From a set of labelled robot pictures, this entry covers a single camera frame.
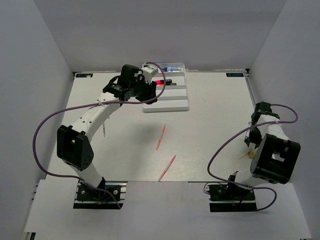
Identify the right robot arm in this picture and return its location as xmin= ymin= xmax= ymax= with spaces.
xmin=225 ymin=101 xmax=301 ymax=200

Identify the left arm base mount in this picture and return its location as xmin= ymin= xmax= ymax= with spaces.
xmin=73 ymin=181 xmax=127 ymax=210

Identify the right blue table label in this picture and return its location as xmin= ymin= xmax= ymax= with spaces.
xmin=226 ymin=72 xmax=244 ymax=78

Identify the white tiered organizer tray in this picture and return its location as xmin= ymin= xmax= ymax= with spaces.
xmin=142 ymin=62 xmax=189 ymax=113

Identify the blue table label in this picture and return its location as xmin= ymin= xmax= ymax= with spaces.
xmin=226 ymin=72 xmax=244 ymax=78
xmin=75 ymin=73 xmax=93 ymax=78

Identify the pink pen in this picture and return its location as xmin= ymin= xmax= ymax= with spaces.
xmin=156 ymin=124 xmax=167 ymax=151
xmin=158 ymin=154 xmax=177 ymax=182

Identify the left blue table label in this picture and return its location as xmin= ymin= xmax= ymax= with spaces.
xmin=75 ymin=73 xmax=93 ymax=78

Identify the tan eraser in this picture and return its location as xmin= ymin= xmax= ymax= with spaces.
xmin=248 ymin=151 xmax=255 ymax=159

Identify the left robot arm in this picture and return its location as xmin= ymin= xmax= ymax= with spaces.
xmin=57 ymin=64 xmax=158 ymax=200

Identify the orange-capped black marker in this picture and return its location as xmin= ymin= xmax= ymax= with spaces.
xmin=157 ymin=82 xmax=177 ymax=87

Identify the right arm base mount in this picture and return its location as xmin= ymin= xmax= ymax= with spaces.
xmin=203 ymin=181 xmax=257 ymax=213

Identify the pink black highlighter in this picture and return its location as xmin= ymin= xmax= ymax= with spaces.
xmin=155 ymin=79 xmax=172 ymax=85

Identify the clear blue-capped spray bottle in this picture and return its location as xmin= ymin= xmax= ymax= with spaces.
xmin=161 ymin=66 xmax=184 ymax=72

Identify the grey thin pen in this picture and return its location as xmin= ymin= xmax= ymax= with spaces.
xmin=102 ymin=123 xmax=106 ymax=138

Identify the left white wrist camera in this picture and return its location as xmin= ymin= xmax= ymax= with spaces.
xmin=140 ymin=65 xmax=159 ymax=84

